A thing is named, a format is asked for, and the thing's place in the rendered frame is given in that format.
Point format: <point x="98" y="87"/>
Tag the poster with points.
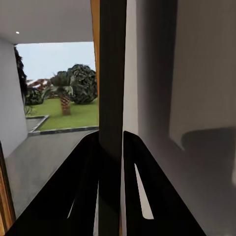
<point x="111" y="94"/>

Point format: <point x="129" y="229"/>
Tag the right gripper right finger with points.
<point x="171" y="216"/>

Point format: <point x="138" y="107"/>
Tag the door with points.
<point x="49" y="94"/>

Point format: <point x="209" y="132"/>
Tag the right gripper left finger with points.
<point x="66" y="204"/>

